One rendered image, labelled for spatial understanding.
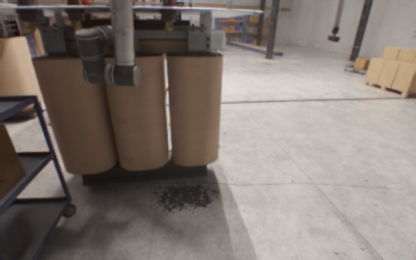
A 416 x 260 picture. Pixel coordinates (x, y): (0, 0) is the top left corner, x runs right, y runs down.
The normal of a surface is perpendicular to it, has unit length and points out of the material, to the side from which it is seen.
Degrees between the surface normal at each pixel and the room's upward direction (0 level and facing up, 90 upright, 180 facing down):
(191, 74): 90
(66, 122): 90
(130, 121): 90
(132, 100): 90
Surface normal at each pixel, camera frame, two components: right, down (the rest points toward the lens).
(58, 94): 0.18, 0.44
